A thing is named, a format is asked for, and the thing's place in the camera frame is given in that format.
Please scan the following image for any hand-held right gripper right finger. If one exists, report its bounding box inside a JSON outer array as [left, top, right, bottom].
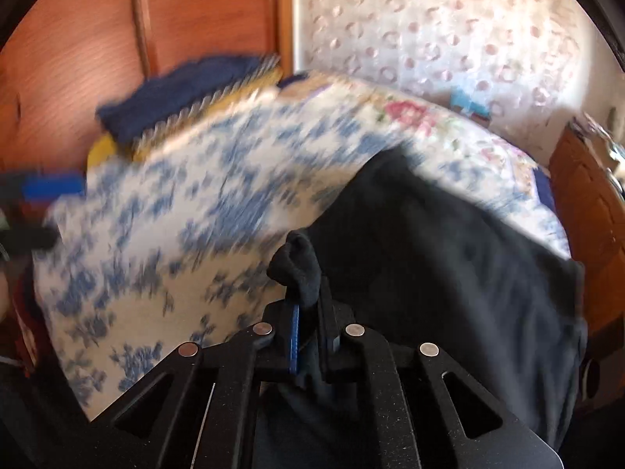
[[317, 298, 563, 469]]

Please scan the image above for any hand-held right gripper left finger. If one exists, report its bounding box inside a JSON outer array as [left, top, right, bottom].
[[92, 302, 302, 469]]

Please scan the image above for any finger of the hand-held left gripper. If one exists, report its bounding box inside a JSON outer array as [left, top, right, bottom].
[[0, 222, 59, 258], [0, 170, 89, 206]]

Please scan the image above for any black printed t-shirt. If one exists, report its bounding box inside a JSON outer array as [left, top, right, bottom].
[[254, 144, 588, 469]]

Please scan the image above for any wooden wardrobe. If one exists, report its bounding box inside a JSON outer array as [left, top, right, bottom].
[[0, 0, 295, 177]]

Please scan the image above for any navy blue cloth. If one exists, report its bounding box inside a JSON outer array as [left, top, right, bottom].
[[95, 54, 282, 143]]

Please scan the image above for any blue floral bed sheet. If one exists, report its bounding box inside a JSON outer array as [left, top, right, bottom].
[[33, 100, 573, 422]]

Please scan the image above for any pink floral quilt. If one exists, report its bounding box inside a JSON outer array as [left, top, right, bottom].
[[277, 70, 554, 216]]

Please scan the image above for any dark blue pillow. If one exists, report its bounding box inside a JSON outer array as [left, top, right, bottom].
[[534, 167, 556, 207]]

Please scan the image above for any blue plastic bag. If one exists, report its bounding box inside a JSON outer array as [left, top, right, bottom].
[[448, 85, 492, 119]]

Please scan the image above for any wooden cabinet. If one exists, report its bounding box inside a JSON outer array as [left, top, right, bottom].
[[548, 124, 625, 335]]

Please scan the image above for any clutter of small household things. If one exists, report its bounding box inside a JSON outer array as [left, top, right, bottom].
[[580, 110, 625, 174]]

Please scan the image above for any circle patterned curtain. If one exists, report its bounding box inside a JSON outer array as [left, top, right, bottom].
[[292, 0, 607, 134]]

